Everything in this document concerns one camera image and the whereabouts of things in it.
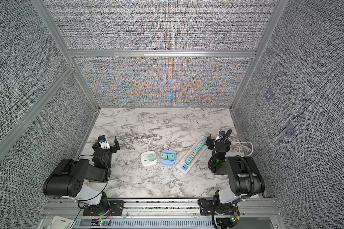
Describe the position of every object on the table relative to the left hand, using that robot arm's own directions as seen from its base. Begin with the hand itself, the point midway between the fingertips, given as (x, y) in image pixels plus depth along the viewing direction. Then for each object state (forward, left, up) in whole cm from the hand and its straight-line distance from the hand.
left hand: (109, 137), depth 88 cm
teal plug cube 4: (-2, -59, -5) cm, 60 cm away
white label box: (-42, +18, -10) cm, 47 cm away
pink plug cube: (-12, -51, -4) cm, 52 cm away
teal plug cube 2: (-16, -48, -5) cm, 50 cm away
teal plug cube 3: (-9, -54, -4) cm, 55 cm away
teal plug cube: (-13, -38, -5) cm, 40 cm away
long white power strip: (-19, -46, -9) cm, 50 cm away
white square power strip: (-13, -21, -9) cm, 27 cm away
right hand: (0, -68, 0) cm, 68 cm away
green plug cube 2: (-12, -33, -5) cm, 36 cm away
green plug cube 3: (-5, -56, -4) cm, 57 cm away
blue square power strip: (-14, -34, -10) cm, 38 cm away
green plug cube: (-13, -26, -4) cm, 30 cm away
